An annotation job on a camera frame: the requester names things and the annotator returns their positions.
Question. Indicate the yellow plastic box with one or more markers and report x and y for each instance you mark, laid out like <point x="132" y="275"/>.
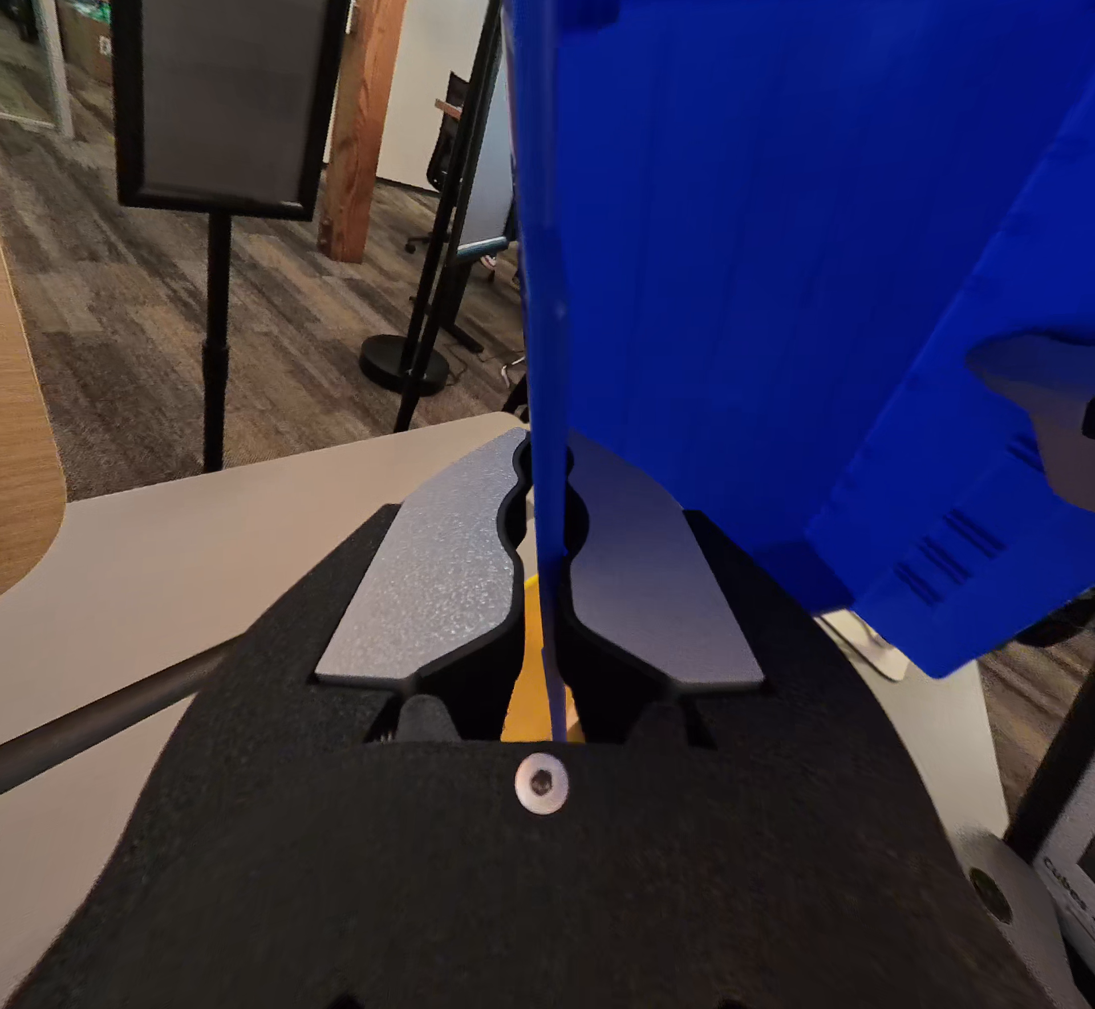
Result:
<point x="526" y="684"/>

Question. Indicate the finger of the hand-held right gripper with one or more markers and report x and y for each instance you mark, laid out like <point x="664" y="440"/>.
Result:
<point x="1061" y="393"/>

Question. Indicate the wooden beam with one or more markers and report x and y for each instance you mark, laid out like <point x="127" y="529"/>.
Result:
<point x="368" y="85"/>

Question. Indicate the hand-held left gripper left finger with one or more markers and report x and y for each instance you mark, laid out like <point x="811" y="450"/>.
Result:
<point x="436" y="581"/>

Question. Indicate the blue plastic box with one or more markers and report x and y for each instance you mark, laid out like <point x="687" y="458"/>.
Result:
<point x="770" y="256"/>

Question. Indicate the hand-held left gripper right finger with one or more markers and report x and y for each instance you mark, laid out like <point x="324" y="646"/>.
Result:
<point x="659" y="590"/>

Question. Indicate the black framed floor sign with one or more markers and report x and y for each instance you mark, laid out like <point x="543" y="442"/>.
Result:
<point x="428" y="359"/>
<point x="231" y="60"/>

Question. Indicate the wooden instruction board on stand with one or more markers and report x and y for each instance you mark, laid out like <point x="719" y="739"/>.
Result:
<point x="26" y="445"/>

